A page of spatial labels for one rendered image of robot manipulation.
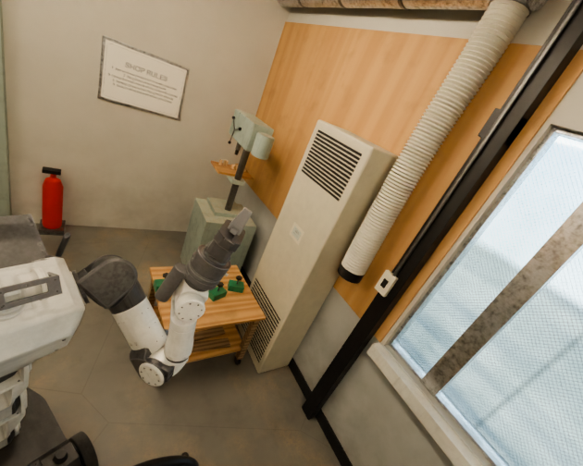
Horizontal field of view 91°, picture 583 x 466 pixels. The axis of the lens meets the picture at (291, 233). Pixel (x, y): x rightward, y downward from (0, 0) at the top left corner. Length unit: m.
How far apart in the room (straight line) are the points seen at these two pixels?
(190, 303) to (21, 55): 2.58
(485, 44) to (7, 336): 1.74
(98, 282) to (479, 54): 1.58
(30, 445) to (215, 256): 1.46
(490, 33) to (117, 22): 2.46
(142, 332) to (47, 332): 0.21
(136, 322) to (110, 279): 0.13
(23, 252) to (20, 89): 2.33
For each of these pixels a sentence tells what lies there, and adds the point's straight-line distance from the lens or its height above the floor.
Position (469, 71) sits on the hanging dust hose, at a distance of 1.57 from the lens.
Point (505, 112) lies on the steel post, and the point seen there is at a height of 2.13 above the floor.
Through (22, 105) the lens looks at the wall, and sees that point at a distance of 3.11.
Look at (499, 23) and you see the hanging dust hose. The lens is 1.62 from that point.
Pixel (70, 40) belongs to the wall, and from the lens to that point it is 2.98.
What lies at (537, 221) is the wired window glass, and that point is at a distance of 1.55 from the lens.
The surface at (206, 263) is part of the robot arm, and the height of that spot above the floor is 1.50.
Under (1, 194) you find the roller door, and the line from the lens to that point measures 3.34.
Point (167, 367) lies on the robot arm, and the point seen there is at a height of 1.16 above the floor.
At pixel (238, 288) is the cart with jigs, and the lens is 2.11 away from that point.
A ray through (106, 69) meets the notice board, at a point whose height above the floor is 1.48.
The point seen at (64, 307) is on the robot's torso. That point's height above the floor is 1.32.
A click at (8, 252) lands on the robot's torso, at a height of 1.38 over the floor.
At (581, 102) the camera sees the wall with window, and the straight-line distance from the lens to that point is 1.56.
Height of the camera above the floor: 1.89
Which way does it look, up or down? 25 degrees down
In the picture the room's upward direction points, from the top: 24 degrees clockwise
